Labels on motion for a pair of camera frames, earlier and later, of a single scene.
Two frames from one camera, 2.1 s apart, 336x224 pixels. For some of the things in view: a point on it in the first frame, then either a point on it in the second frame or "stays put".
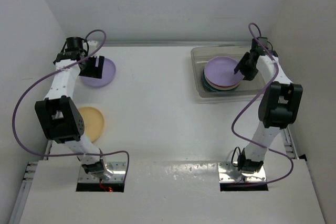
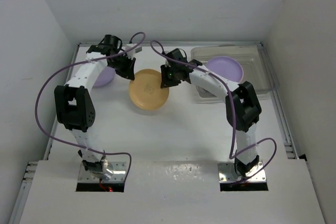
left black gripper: [96, 71] to [128, 72]
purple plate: [220, 71] stays put
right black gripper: [240, 66] to [167, 82]
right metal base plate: [228, 172] stays put
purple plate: [108, 73] stays put
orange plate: [93, 123] to [145, 92]
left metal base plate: [118, 168] stays put
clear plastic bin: [201, 56] stays put
